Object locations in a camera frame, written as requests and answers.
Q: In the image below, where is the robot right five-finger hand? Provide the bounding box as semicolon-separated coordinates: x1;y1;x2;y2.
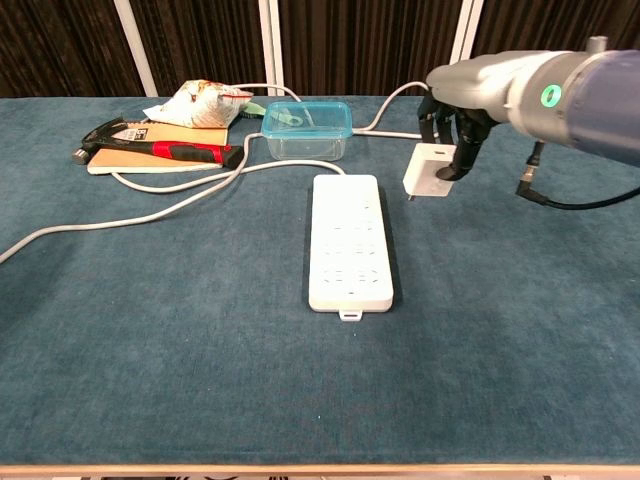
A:
418;49;546;182

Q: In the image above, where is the white power adapter plug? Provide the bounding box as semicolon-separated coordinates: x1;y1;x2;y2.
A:
402;143;458;202

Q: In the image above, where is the clear container with blue rim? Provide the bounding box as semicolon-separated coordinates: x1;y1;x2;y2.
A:
260;100;355;162

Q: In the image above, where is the white power strip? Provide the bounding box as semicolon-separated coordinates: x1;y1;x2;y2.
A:
307;173;395;323

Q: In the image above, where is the light green plastic brush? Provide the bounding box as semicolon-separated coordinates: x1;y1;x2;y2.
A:
239;101;306;129

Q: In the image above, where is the white snack bag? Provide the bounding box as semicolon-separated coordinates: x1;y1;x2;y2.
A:
142;79;255;130

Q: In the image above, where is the black and red hammer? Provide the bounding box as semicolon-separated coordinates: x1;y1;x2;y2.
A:
71;117;245;171

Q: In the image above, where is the brown kraft notebook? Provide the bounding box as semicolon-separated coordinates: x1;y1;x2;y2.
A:
87;118;231;176

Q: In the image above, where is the teal carpet table mat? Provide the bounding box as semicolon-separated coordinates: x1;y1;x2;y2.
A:
0;94;640;466

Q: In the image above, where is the dark screen panel white frame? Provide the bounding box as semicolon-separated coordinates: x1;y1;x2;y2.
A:
269;0;474;99
0;0;156;99
459;0;640;57
129;0;274;99

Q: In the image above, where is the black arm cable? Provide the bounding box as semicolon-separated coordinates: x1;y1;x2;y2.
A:
516;142;640;210

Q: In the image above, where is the grey power strip cord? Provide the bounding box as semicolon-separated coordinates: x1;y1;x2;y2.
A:
0;159;346;265

